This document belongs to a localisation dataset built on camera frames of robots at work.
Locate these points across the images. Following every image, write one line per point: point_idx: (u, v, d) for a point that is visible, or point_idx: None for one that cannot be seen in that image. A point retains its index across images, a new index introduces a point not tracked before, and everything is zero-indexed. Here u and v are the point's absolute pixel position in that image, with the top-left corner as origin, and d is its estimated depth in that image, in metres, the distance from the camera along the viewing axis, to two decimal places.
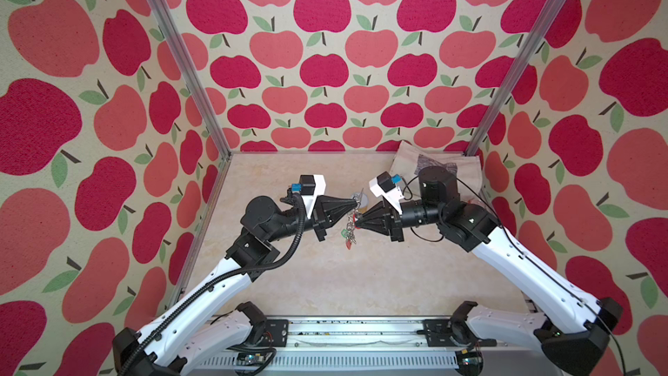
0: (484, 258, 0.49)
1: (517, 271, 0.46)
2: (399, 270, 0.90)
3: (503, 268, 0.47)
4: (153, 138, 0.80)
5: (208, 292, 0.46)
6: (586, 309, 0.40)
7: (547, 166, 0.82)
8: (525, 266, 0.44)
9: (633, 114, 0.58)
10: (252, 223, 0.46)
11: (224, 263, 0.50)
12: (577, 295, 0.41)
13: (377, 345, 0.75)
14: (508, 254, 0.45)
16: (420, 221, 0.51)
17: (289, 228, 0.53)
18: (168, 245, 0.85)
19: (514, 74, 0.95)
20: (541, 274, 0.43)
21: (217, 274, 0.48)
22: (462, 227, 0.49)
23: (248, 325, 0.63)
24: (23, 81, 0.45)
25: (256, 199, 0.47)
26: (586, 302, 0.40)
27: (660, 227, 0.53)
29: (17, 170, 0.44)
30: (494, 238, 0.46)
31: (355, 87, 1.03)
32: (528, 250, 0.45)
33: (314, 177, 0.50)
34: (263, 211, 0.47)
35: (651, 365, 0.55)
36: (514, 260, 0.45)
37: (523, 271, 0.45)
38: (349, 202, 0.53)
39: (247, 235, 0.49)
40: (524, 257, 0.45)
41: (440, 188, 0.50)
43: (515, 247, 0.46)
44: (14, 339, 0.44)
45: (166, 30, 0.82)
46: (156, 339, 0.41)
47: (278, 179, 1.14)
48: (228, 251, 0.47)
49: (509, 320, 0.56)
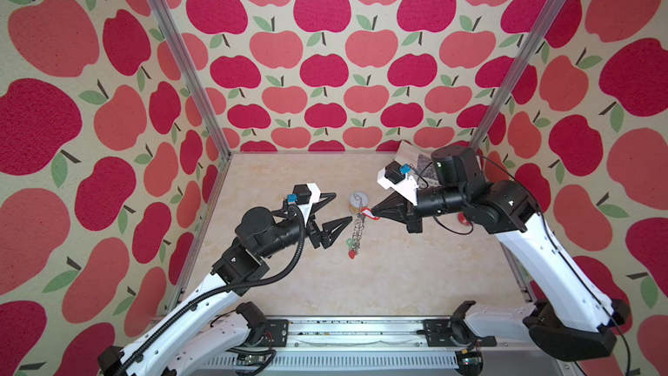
0: (509, 244, 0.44)
1: (547, 268, 0.40)
2: (399, 270, 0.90)
3: (529, 258, 0.42)
4: (153, 138, 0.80)
5: (191, 310, 0.45)
6: (601, 312, 0.38)
7: (547, 166, 0.82)
8: (557, 263, 0.39)
9: (633, 114, 0.58)
10: (246, 234, 0.45)
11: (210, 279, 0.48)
12: (597, 296, 0.38)
13: (377, 345, 0.75)
14: (544, 247, 0.39)
16: (442, 207, 0.50)
17: (286, 239, 0.52)
18: (168, 246, 0.85)
19: (515, 74, 0.95)
20: (569, 273, 0.38)
21: (202, 291, 0.47)
22: (495, 209, 0.41)
23: (246, 327, 0.63)
24: (23, 81, 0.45)
25: (250, 211, 0.48)
26: (604, 305, 0.38)
27: (661, 227, 0.53)
29: (18, 170, 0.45)
30: (531, 228, 0.39)
31: (355, 87, 1.03)
32: (561, 245, 0.39)
33: (308, 185, 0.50)
34: (260, 223, 0.46)
35: (651, 365, 0.55)
36: (548, 254, 0.39)
37: (553, 267, 0.40)
38: (327, 196, 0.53)
39: (237, 249, 0.52)
40: (557, 252, 0.39)
41: (457, 164, 0.44)
43: (550, 240, 0.39)
44: (14, 339, 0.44)
45: (166, 29, 0.82)
46: (138, 360, 0.40)
47: (278, 179, 1.14)
48: (214, 267, 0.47)
49: (500, 314, 0.58)
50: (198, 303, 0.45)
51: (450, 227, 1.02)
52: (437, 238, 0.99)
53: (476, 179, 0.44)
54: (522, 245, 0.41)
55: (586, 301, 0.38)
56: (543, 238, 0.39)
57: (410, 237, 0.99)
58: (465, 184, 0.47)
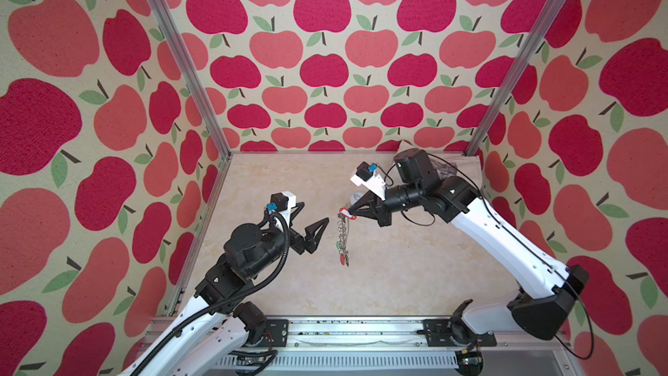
0: (462, 227, 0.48)
1: (493, 241, 0.46)
2: (399, 270, 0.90)
3: (478, 237, 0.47)
4: (153, 138, 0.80)
5: (176, 336, 0.45)
6: (555, 275, 0.41)
7: (547, 166, 0.82)
8: (502, 235, 0.45)
9: (633, 114, 0.58)
10: (236, 250, 0.46)
11: (193, 303, 0.47)
12: (550, 262, 0.42)
13: (377, 345, 0.75)
14: (485, 223, 0.46)
16: (405, 204, 0.58)
17: (274, 253, 0.54)
18: (168, 246, 0.85)
19: (514, 75, 0.95)
20: (516, 242, 0.44)
21: (186, 316, 0.46)
22: (443, 199, 0.49)
23: (243, 331, 0.63)
24: (23, 81, 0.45)
25: (239, 227, 0.49)
26: (557, 269, 0.42)
27: (661, 227, 0.53)
29: (18, 170, 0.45)
30: (473, 209, 0.47)
31: (355, 87, 1.03)
32: (505, 219, 0.46)
33: (283, 193, 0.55)
34: (250, 239, 0.47)
35: (651, 365, 0.55)
36: (490, 228, 0.45)
37: (497, 239, 0.46)
38: (298, 204, 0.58)
39: (220, 269, 0.51)
40: (502, 226, 0.45)
41: (410, 165, 0.53)
43: (491, 216, 0.46)
44: (14, 340, 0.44)
45: (166, 29, 0.82)
46: None
47: (278, 179, 1.14)
48: (197, 289, 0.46)
49: (492, 305, 0.59)
50: (183, 330, 0.45)
51: (450, 227, 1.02)
52: (437, 238, 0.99)
53: (430, 176, 0.52)
54: (469, 224, 0.48)
55: (537, 267, 0.42)
56: (485, 214, 0.46)
57: (410, 237, 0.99)
58: (419, 181, 0.56)
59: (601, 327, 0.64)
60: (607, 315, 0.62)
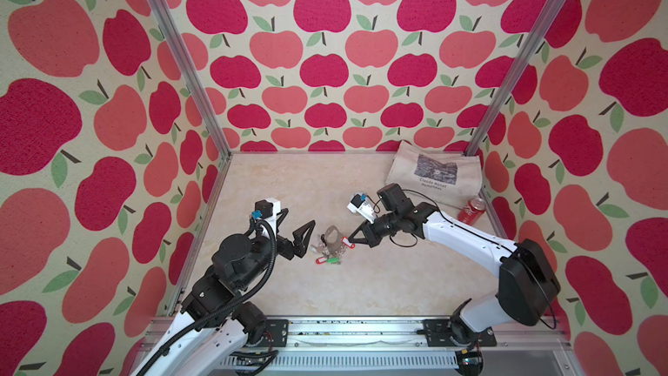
0: (431, 236, 0.61)
1: (450, 238, 0.56)
2: (400, 270, 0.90)
3: (440, 238, 0.59)
4: (153, 138, 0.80)
5: (163, 354, 0.44)
6: (502, 250, 0.48)
7: (547, 166, 0.82)
8: (455, 231, 0.55)
9: (633, 114, 0.58)
10: (223, 261, 0.45)
11: (181, 317, 0.47)
12: (498, 242, 0.50)
13: (377, 345, 0.75)
14: (441, 224, 0.58)
16: (388, 227, 0.72)
17: (263, 262, 0.53)
18: (168, 246, 0.85)
19: (514, 75, 0.95)
20: (468, 233, 0.54)
21: (173, 333, 0.45)
22: (412, 220, 0.63)
23: (242, 333, 0.63)
24: (23, 81, 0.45)
25: (230, 239, 0.48)
26: (504, 245, 0.49)
27: (661, 227, 0.53)
29: (17, 170, 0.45)
30: (431, 218, 0.60)
31: (355, 87, 1.03)
32: (457, 220, 0.58)
33: (267, 200, 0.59)
34: (239, 250, 0.46)
35: (651, 365, 0.55)
36: (446, 228, 0.57)
37: (452, 236, 0.56)
38: (283, 210, 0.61)
39: (207, 283, 0.49)
40: (456, 226, 0.56)
41: (387, 196, 0.69)
43: (446, 220, 0.58)
44: (14, 340, 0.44)
45: (166, 29, 0.82)
46: None
47: (279, 179, 1.14)
48: (183, 305, 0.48)
49: (484, 299, 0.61)
50: (168, 348, 0.44)
51: None
52: None
53: (403, 203, 0.67)
54: (431, 231, 0.60)
55: (485, 246, 0.50)
56: (442, 220, 0.59)
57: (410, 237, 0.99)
58: (395, 208, 0.71)
59: (601, 327, 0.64)
60: (607, 315, 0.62)
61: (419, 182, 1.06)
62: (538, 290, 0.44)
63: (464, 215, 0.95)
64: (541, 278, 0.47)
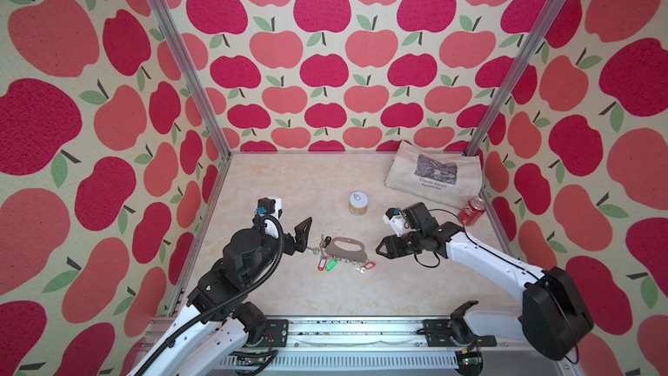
0: (457, 256, 0.60)
1: (473, 259, 0.56)
2: (399, 270, 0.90)
3: (464, 258, 0.58)
4: (153, 138, 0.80)
5: (169, 346, 0.44)
6: (528, 275, 0.47)
7: (547, 166, 0.82)
8: (479, 254, 0.54)
9: (633, 114, 0.58)
10: (235, 253, 0.46)
11: (186, 312, 0.47)
12: (524, 267, 0.48)
13: (377, 345, 0.75)
14: (465, 245, 0.57)
16: (410, 245, 0.75)
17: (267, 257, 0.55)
18: (168, 245, 0.85)
19: (515, 74, 0.95)
20: (492, 258, 0.52)
21: (179, 325, 0.46)
22: (436, 240, 0.63)
23: (242, 332, 0.63)
24: (23, 81, 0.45)
25: (239, 233, 0.49)
26: (530, 271, 0.47)
27: (661, 228, 0.53)
29: (17, 170, 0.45)
30: (456, 239, 0.60)
31: (354, 87, 1.03)
32: (482, 242, 0.57)
33: (270, 198, 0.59)
34: (249, 244, 0.48)
35: (651, 365, 0.55)
36: (470, 250, 0.56)
37: (477, 258, 0.55)
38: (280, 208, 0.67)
39: (213, 277, 0.50)
40: (480, 248, 0.55)
41: (411, 214, 0.71)
43: (470, 241, 0.58)
44: (14, 340, 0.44)
45: (166, 30, 0.82)
46: None
47: (278, 179, 1.14)
48: (190, 298, 0.48)
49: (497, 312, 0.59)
50: (175, 340, 0.45)
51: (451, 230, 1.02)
52: None
53: (427, 221, 0.68)
54: (454, 249, 0.60)
55: (509, 270, 0.49)
56: (466, 241, 0.58)
57: None
58: (419, 227, 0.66)
59: (601, 327, 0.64)
60: (607, 315, 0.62)
61: (419, 182, 1.06)
62: (567, 321, 0.42)
63: (464, 214, 0.95)
64: (571, 310, 0.45)
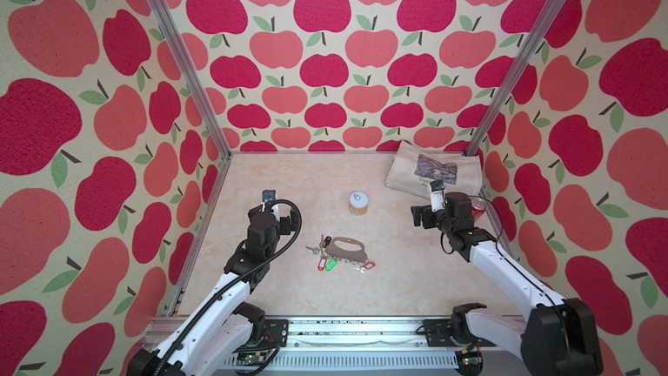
0: (477, 261, 0.60)
1: (494, 267, 0.55)
2: (399, 270, 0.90)
3: (485, 265, 0.58)
4: (153, 138, 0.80)
5: (217, 301, 0.50)
6: (544, 297, 0.45)
7: (547, 166, 0.82)
8: (501, 265, 0.54)
9: (633, 114, 0.58)
10: (257, 229, 0.58)
11: (224, 278, 0.55)
12: (544, 288, 0.47)
13: (377, 345, 0.75)
14: (490, 253, 0.56)
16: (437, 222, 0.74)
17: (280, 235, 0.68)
18: (168, 246, 0.85)
19: (514, 75, 0.95)
20: (515, 271, 0.51)
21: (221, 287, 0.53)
22: (463, 241, 0.62)
23: (249, 323, 0.64)
24: (23, 80, 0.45)
25: (260, 213, 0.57)
26: (549, 293, 0.46)
27: (661, 227, 0.53)
29: (17, 170, 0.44)
30: (484, 245, 0.58)
31: (354, 87, 1.03)
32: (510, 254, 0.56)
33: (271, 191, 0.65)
34: (268, 221, 0.60)
35: (651, 365, 0.55)
36: (494, 259, 0.55)
37: (497, 267, 0.54)
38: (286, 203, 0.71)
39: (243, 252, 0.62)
40: (504, 258, 0.54)
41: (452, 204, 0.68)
43: (498, 251, 0.57)
44: (14, 340, 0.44)
45: (166, 30, 0.82)
46: (179, 348, 0.43)
47: (278, 179, 1.14)
48: (227, 268, 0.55)
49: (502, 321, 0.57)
50: (224, 293, 0.52)
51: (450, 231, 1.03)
52: (437, 238, 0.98)
53: (464, 219, 0.65)
54: (477, 253, 0.60)
55: (526, 287, 0.48)
56: (494, 250, 0.57)
57: (410, 237, 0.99)
58: (454, 218, 0.70)
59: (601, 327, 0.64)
60: (607, 315, 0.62)
61: (419, 181, 1.06)
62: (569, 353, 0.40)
63: None
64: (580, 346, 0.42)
